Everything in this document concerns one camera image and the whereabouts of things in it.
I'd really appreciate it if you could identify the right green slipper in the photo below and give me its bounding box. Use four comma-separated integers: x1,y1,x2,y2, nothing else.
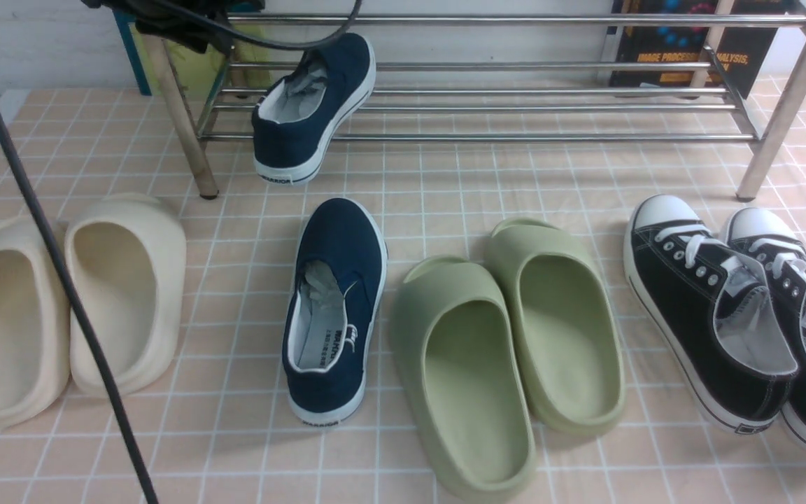
484,218,625,436

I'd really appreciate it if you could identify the left green slipper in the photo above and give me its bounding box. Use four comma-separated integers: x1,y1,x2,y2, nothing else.
389,255,535,503

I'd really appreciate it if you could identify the left cream slipper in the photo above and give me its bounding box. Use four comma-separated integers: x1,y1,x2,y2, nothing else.
0,215,70,428

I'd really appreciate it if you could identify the black image processing book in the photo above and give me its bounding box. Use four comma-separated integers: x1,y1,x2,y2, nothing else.
599,1,778,98

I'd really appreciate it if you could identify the metal shoe rack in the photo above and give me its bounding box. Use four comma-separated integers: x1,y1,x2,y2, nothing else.
141,1,806,202

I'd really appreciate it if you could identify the right cream slipper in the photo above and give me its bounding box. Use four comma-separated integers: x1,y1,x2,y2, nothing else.
64,192,188,395

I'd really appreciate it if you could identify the green slipper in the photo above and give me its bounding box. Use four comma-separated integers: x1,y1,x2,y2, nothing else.
389,255,535,503
484,218,625,436

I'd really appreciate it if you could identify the cream slipper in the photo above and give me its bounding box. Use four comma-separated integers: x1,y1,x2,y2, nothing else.
0,215,70,428
64,192,188,395

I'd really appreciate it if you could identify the left black canvas sneaker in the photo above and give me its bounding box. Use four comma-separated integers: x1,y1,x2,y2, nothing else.
623,195,800,436

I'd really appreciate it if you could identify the navy canvas shoe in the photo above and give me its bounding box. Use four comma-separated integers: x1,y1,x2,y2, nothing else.
250,33,376,185
281,197,388,427

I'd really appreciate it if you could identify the teal and yellow book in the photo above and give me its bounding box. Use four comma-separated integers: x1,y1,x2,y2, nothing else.
114,12,273,98

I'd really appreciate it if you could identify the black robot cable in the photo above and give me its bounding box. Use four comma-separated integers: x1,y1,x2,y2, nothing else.
0,0,364,504

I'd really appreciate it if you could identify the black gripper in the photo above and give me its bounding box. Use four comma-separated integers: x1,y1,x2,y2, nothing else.
83,1,266,55

